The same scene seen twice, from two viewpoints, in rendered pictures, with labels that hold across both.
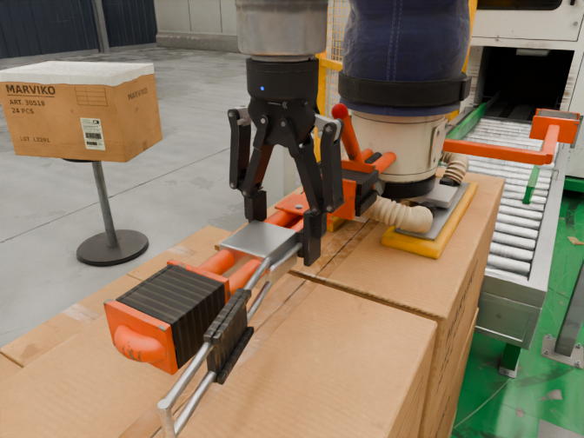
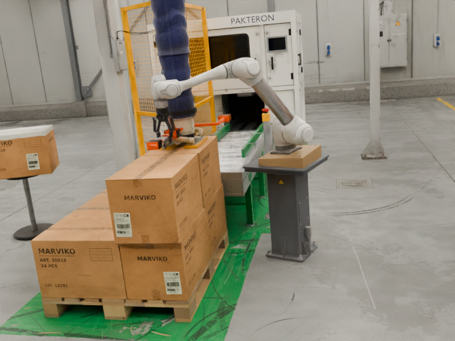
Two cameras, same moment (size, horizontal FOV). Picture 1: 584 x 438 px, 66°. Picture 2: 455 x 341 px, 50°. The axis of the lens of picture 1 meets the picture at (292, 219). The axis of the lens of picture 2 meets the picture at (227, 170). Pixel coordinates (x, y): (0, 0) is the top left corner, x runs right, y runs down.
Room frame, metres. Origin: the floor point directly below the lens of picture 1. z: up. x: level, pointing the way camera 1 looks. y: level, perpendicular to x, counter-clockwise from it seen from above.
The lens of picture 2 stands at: (-2.65, 0.63, 1.64)
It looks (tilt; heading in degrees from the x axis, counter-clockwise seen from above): 14 degrees down; 342
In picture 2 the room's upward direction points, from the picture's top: 5 degrees counter-clockwise
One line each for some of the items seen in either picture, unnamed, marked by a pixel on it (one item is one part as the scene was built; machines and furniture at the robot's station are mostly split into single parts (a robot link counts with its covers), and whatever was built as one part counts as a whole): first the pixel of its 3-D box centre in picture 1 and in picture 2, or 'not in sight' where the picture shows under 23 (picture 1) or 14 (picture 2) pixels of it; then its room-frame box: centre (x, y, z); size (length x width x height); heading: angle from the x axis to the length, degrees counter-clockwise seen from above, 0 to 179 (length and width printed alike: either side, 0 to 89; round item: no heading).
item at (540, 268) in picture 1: (555, 186); (259, 152); (2.04, -1.29, 0.50); 2.31 x 0.05 x 0.19; 149
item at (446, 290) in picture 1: (374, 286); (185, 170); (0.84, -0.19, 0.74); 0.60 x 0.40 x 0.40; 150
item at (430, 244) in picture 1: (436, 202); (196, 140); (0.80, -0.28, 0.97); 0.34 x 0.10 x 0.05; 150
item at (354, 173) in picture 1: (339, 186); (172, 133); (0.63, -0.07, 1.07); 0.10 x 0.08 x 0.06; 60
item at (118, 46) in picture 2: not in sight; (119, 55); (2.32, -0.01, 1.62); 0.20 x 0.05 x 0.30; 149
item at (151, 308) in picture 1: (171, 311); (154, 144); (0.33, 0.11, 1.07); 0.08 x 0.07 x 0.05; 150
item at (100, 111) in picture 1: (85, 109); (19, 151); (2.30, 1.05, 0.82); 0.60 x 0.40 x 0.40; 79
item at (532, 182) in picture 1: (552, 146); (258, 137); (2.38, -1.42, 0.60); 1.60 x 0.10 x 0.09; 149
